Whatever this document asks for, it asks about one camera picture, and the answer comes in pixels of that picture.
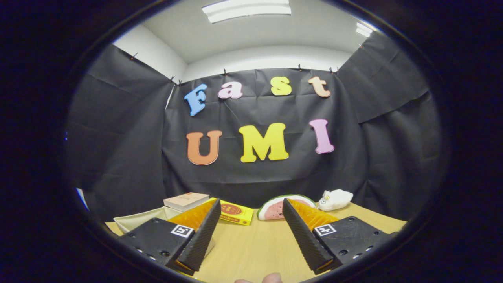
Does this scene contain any beige fabric storage box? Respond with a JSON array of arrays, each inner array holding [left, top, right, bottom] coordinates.
[[113, 206, 216, 258]]

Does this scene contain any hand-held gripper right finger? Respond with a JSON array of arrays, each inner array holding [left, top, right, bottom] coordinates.
[[282, 198, 398, 275]]

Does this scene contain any yellow book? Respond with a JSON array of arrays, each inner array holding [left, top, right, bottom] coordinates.
[[214, 198, 254, 226]]

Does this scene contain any watermelon slice plush toy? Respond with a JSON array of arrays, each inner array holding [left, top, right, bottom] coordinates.
[[257, 194, 317, 221]]

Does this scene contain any beige paperback book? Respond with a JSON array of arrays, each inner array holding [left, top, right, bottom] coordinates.
[[163, 192, 210, 213]]

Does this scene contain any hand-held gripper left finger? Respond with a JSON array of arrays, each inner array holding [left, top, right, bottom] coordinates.
[[117, 198, 222, 276]]

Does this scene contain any large ceiling light panel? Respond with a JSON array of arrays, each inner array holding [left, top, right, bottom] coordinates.
[[202, 0, 292, 24]]

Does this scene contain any white plush toy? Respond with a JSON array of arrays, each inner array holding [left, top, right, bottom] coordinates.
[[318, 189, 354, 211]]

